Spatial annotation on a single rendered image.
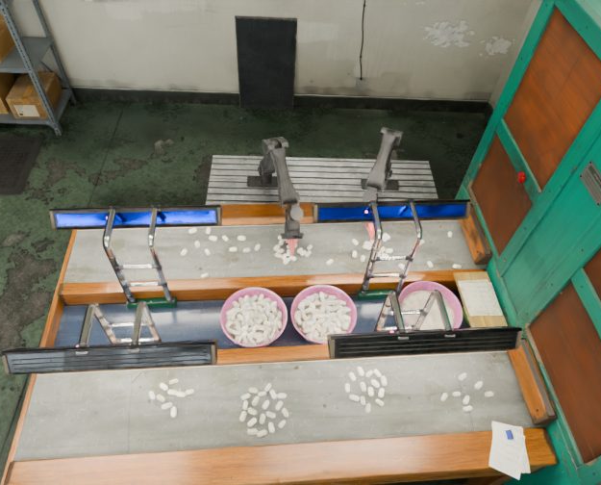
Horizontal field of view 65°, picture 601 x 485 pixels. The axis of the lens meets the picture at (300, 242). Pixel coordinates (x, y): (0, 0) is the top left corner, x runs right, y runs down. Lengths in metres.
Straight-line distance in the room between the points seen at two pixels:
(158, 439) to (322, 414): 0.57
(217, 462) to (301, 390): 0.38
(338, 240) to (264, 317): 0.52
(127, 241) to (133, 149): 1.68
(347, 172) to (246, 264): 0.84
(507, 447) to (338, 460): 0.58
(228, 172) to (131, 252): 0.70
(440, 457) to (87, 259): 1.60
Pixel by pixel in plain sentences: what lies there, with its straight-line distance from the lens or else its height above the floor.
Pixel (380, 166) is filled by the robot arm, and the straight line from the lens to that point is 2.11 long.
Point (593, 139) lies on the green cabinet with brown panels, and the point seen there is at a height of 1.57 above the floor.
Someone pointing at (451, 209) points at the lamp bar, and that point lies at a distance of 1.95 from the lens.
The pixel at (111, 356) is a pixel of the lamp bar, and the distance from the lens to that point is 1.56.
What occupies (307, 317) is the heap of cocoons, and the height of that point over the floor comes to 0.73.
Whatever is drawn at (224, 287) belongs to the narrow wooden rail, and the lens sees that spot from 1.99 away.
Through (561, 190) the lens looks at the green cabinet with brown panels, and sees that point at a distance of 1.79.
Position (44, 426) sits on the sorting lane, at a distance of 1.94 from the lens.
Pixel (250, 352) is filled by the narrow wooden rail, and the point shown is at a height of 0.76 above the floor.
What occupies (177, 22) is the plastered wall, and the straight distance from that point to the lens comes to 3.87.
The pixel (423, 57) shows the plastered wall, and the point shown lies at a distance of 4.03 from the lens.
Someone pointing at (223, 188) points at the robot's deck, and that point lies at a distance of 2.50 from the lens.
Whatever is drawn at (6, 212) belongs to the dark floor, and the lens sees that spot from 3.69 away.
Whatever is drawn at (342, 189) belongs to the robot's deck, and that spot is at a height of 0.67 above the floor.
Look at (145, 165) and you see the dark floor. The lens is 3.69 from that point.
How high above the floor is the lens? 2.44
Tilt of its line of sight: 52 degrees down
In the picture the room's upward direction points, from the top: 4 degrees clockwise
